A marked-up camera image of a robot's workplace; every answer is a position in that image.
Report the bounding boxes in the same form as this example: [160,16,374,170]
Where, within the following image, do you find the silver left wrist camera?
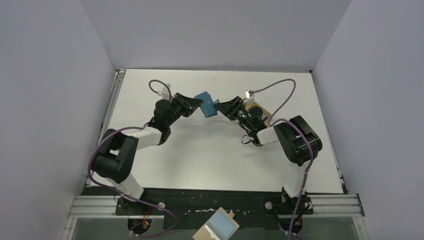
[157,83,172,100]

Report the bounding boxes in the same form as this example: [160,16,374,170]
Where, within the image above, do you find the blue card on cardboard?
[192,207,240,240]

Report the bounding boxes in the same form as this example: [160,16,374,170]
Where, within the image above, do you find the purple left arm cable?
[87,79,180,239]

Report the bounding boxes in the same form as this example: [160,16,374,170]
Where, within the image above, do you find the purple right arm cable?
[253,78,315,240]

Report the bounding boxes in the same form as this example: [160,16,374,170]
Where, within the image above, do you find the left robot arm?
[87,93,204,202]

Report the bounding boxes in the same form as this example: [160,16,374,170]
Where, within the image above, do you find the aluminium right side rail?
[334,155,349,195]

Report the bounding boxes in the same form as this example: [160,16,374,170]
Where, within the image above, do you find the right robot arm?
[213,96,323,198]

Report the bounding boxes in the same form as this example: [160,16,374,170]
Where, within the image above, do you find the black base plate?
[81,187,314,231]

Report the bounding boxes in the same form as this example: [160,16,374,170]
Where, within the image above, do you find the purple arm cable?
[87,79,180,239]
[253,78,315,240]

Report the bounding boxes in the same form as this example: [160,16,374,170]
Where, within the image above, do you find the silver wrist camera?
[245,90,255,100]
[157,83,172,100]

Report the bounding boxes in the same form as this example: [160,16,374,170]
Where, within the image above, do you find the aluminium front rail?
[61,193,370,240]

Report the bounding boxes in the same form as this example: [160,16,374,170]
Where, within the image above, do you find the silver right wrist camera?
[245,90,255,100]

